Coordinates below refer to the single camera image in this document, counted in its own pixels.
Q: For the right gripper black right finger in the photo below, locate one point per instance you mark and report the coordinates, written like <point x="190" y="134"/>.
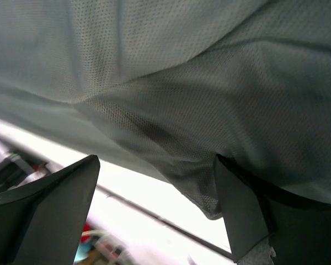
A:
<point x="269" y="225"/>

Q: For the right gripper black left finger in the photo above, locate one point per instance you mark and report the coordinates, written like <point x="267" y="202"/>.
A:
<point x="42" y="222"/>

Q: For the dark grey t shirt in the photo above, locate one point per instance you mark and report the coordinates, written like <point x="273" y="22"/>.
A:
<point x="162" y="87"/>

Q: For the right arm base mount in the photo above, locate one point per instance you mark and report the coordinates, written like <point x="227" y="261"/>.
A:
<point x="116" y="231"/>

